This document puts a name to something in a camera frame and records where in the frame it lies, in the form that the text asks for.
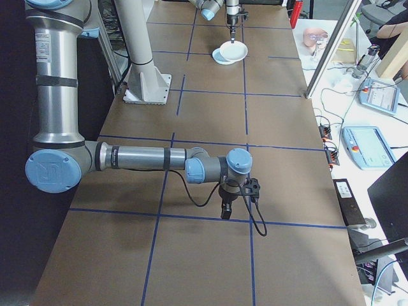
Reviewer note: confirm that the white round plate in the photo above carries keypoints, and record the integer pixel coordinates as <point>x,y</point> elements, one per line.
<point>234,51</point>

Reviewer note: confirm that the light blue round plate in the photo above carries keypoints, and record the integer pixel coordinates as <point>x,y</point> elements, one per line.
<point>218,55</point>
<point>224,63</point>

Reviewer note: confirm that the bare person forearm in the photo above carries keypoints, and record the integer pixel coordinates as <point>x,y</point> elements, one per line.
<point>390,31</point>

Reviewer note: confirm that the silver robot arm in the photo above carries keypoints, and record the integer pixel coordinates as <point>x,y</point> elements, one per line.
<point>207,4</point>
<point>57,95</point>

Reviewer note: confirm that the red cylinder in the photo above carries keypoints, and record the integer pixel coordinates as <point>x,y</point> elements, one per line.
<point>298,8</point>

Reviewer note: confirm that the pink bowl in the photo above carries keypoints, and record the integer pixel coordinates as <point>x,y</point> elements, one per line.
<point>310,36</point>

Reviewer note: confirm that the white pillar base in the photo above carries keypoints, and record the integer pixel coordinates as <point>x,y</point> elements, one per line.
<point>137,38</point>

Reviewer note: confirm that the black power strip orange plugs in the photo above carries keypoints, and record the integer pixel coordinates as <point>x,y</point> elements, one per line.
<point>332,154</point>
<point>325,132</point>

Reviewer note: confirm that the black box with white label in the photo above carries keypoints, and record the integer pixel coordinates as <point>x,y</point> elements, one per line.
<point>350,207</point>

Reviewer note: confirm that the clear bottle with black cap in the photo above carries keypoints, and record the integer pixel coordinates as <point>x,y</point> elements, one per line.
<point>365,62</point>

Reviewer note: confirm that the grey office chair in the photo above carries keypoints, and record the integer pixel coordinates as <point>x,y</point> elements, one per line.
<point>374,12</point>

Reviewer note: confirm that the light blue teach pendant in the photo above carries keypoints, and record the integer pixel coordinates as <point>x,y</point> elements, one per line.
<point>381,95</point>
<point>369,146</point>

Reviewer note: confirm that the dark grey tube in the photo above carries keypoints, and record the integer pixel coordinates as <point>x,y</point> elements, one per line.
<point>379,252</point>

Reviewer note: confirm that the white side desk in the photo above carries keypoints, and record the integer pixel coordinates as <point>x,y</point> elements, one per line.
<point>369,119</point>

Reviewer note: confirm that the tan wooden board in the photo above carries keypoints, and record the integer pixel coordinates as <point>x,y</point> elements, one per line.
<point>392,54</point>

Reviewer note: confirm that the black computer monitor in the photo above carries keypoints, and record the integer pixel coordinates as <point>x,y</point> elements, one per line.
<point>392,197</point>

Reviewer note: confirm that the person in black shirt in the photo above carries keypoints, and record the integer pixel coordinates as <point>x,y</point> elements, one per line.
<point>398,20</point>

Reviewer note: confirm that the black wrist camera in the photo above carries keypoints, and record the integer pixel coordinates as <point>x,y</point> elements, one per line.
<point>252,188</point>

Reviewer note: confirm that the aluminium profile post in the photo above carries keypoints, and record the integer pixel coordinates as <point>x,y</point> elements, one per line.
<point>328,54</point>

